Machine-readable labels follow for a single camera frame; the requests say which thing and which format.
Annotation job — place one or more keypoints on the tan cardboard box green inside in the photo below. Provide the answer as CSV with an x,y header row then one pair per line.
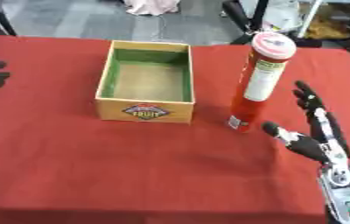
x,y
146,84

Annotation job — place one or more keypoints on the pink cloth bag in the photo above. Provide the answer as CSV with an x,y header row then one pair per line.
x,y
151,7

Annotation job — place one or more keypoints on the black tripod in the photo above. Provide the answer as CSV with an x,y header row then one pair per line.
x,y
249,20

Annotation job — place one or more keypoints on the red bottle with white cap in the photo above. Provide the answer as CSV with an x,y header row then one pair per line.
x,y
258,84

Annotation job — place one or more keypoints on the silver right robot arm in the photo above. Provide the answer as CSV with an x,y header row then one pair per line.
x,y
344,192

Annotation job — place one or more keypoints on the white pole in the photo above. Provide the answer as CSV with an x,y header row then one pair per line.
x,y
310,18

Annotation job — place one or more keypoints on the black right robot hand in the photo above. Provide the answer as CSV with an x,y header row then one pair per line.
x,y
312,143

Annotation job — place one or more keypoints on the yellow-brown bag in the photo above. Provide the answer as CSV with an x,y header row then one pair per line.
x,y
329,24

